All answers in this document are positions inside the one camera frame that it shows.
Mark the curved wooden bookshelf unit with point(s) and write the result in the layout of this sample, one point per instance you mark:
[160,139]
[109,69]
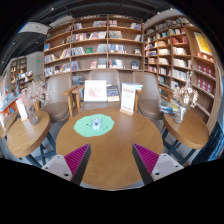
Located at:
[180,53]

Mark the distant wooden bookshelf unit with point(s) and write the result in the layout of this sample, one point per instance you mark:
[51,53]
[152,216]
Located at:
[18,73]

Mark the white sign on wooden base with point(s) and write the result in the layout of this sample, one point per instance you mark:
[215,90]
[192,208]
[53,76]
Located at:
[128,98]

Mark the glass vase with dried flowers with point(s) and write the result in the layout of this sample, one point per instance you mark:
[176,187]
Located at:
[32,116]
[180,115]

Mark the transparent light blue computer mouse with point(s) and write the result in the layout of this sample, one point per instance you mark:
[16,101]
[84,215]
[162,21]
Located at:
[96,123]

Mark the round wooden side table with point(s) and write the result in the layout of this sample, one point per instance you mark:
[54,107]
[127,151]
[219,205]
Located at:
[186,133]
[28,136]

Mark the small white table card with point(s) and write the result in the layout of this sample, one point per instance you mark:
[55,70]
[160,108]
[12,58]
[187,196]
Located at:
[21,109]

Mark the stack of teal books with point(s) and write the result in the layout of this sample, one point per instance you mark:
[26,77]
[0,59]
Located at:
[137,86]

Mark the white framed floral picture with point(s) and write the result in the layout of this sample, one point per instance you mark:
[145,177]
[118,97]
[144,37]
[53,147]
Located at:
[95,90]

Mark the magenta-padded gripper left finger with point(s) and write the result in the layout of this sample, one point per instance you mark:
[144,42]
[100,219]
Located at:
[77,159]

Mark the brown padded wooden armchair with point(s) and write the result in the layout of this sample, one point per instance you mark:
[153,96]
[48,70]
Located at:
[103,75]
[56,106]
[148,103]

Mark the wide wooden bookshelf unit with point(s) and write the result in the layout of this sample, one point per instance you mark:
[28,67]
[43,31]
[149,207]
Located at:
[96,43]

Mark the green cloud-shaped mouse pad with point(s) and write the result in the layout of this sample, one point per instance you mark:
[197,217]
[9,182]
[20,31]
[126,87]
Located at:
[81,128]

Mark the stack of colourful books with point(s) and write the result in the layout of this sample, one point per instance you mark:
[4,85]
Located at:
[168,107]

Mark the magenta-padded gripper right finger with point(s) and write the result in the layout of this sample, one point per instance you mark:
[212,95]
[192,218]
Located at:
[146,159]

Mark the dark blue book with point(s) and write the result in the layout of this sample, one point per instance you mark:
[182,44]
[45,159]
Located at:
[112,92]

